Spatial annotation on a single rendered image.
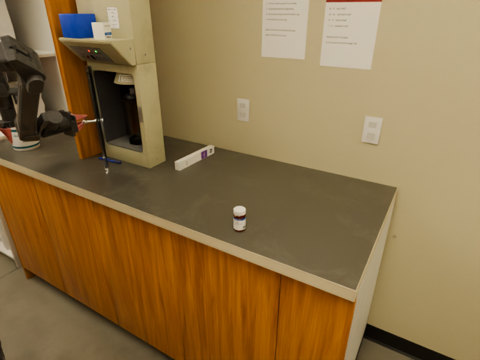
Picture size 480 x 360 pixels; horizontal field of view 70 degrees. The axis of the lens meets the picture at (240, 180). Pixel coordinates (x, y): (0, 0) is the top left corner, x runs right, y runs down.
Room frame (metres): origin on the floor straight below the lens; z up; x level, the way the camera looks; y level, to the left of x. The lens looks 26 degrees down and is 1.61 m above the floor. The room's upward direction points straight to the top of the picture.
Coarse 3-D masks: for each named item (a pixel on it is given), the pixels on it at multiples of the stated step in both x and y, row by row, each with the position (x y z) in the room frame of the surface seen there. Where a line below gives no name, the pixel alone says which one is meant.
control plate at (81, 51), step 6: (72, 48) 1.55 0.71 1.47; (78, 48) 1.53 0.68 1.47; (84, 48) 1.50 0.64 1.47; (90, 48) 1.48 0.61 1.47; (96, 48) 1.46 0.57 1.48; (84, 54) 1.55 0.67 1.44; (90, 54) 1.53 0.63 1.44; (96, 54) 1.50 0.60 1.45; (102, 54) 1.48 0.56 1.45; (96, 60) 1.55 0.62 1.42; (102, 60) 1.53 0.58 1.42; (108, 60) 1.50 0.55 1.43
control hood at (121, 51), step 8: (64, 40) 1.53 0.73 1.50; (72, 40) 1.50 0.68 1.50; (80, 40) 1.47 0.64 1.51; (88, 40) 1.44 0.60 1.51; (96, 40) 1.42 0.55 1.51; (104, 40) 1.40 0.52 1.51; (112, 40) 1.40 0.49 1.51; (120, 40) 1.42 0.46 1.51; (128, 40) 1.45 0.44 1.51; (104, 48) 1.43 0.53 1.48; (112, 48) 1.40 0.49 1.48; (120, 48) 1.42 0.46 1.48; (128, 48) 1.45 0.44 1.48; (80, 56) 1.59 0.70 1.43; (112, 56) 1.46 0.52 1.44; (120, 56) 1.43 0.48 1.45; (128, 56) 1.44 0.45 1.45; (128, 64) 1.46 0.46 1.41
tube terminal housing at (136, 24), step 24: (96, 0) 1.57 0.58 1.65; (120, 0) 1.50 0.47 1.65; (144, 0) 1.55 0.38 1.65; (120, 24) 1.51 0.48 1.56; (144, 24) 1.54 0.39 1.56; (144, 48) 1.52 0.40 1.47; (120, 72) 1.53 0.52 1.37; (144, 72) 1.51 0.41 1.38; (96, 96) 1.63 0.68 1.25; (144, 96) 1.50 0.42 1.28; (144, 120) 1.48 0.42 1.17; (144, 144) 1.49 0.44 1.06
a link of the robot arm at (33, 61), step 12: (0, 36) 0.95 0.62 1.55; (0, 48) 0.94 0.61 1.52; (12, 48) 0.95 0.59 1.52; (24, 48) 0.99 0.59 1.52; (0, 60) 0.91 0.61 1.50; (12, 60) 0.92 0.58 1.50; (24, 60) 0.95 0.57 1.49; (36, 60) 1.02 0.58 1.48; (24, 72) 0.96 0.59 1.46; (36, 72) 0.98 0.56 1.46
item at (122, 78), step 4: (116, 72) 1.61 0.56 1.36; (116, 76) 1.59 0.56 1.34; (120, 76) 1.57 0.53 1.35; (124, 76) 1.56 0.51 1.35; (128, 76) 1.56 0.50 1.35; (132, 76) 1.56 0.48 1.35; (116, 80) 1.58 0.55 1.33; (120, 80) 1.56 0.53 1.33; (124, 80) 1.56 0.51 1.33; (128, 80) 1.55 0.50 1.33; (132, 80) 1.56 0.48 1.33; (124, 84) 1.55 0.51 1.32; (128, 84) 1.55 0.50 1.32; (132, 84) 1.55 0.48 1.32
